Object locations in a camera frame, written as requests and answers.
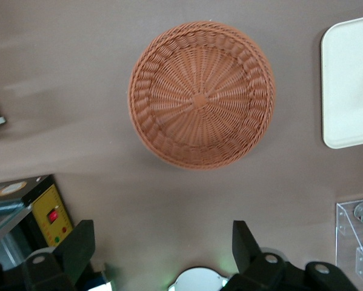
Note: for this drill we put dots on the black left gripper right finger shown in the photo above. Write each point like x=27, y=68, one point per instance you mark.
x=248, y=257

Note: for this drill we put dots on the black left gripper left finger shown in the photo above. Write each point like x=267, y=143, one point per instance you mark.
x=75, y=251

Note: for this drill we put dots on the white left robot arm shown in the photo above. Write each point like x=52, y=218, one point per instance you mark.
x=196, y=282

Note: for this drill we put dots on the round brown wicker basket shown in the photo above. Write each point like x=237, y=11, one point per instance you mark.
x=202, y=100

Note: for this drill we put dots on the beige rectangular tray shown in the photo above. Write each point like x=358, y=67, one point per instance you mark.
x=351, y=91

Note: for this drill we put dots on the clear acrylic bottle rack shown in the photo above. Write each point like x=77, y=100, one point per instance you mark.
x=346, y=230

